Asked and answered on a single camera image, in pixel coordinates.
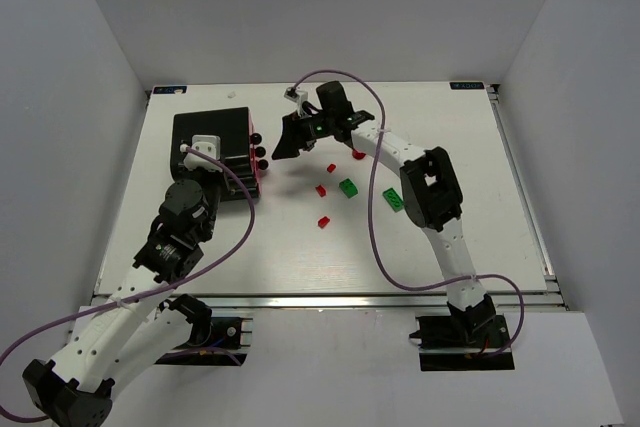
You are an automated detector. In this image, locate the red flower lego cylinder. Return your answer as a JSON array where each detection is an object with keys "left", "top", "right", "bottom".
[{"left": 352, "top": 150, "right": 366, "bottom": 160}]

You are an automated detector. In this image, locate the red lego wedge piece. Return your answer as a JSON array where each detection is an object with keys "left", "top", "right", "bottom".
[{"left": 315, "top": 185, "right": 327, "bottom": 197}]

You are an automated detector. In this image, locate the green lego brick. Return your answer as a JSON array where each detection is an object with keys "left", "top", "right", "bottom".
[{"left": 382, "top": 188, "right": 404, "bottom": 212}]

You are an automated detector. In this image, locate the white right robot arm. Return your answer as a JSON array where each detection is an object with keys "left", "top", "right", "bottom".
[{"left": 272, "top": 81, "right": 496, "bottom": 343}]

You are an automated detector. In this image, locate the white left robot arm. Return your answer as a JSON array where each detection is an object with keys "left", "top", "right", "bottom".
[{"left": 22, "top": 174, "right": 226, "bottom": 426}]

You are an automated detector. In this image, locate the black top drawer knob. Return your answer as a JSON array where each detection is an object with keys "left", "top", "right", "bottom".
[{"left": 250, "top": 133, "right": 262, "bottom": 146}]

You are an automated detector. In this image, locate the black drawer cabinet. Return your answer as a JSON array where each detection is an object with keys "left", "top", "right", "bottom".
[{"left": 170, "top": 107, "right": 265, "bottom": 201}]

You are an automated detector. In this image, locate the green curved four-stud lego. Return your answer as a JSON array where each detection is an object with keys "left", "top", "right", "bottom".
[{"left": 338, "top": 178, "right": 359, "bottom": 199}]

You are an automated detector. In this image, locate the blue table label right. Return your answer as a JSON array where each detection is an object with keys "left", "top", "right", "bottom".
[{"left": 449, "top": 81, "right": 485, "bottom": 90}]

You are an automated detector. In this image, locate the blue table label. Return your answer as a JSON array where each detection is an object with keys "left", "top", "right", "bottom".
[
  {"left": 449, "top": 81, "right": 485, "bottom": 90},
  {"left": 152, "top": 85, "right": 187, "bottom": 95}
]

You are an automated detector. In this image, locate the blue table label left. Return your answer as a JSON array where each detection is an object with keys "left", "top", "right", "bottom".
[{"left": 152, "top": 85, "right": 187, "bottom": 95}]

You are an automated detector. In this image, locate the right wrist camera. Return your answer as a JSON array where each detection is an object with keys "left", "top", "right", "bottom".
[{"left": 284, "top": 87, "right": 312, "bottom": 118}]

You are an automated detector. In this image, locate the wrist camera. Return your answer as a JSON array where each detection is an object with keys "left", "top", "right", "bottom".
[
  {"left": 284, "top": 87, "right": 312, "bottom": 118},
  {"left": 180, "top": 135, "right": 222, "bottom": 172}
]

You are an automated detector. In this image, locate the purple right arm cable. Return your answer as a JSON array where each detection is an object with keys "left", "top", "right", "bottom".
[{"left": 289, "top": 69, "right": 526, "bottom": 359}]

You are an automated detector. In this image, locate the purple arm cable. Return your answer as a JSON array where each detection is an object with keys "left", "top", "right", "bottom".
[
  {"left": 289, "top": 69, "right": 526, "bottom": 359},
  {"left": 0, "top": 144, "right": 257, "bottom": 421}
]

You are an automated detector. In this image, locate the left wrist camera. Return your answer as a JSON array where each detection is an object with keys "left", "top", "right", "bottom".
[{"left": 180, "top": 135, "right": 222, "bottom": 172}]

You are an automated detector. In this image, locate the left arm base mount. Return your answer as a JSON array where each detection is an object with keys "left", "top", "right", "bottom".
[{"left": 156, "top": 295, "right": 253, "bottom": 367}]

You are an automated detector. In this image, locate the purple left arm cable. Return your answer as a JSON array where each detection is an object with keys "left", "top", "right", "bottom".
[{"left": 0, "top": 144, "right": 257, "bottom": 421}]

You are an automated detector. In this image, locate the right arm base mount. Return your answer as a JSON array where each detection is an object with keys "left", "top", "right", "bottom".
[{"left": 408, "top": 315, "right": 515, "bottom": 372}]

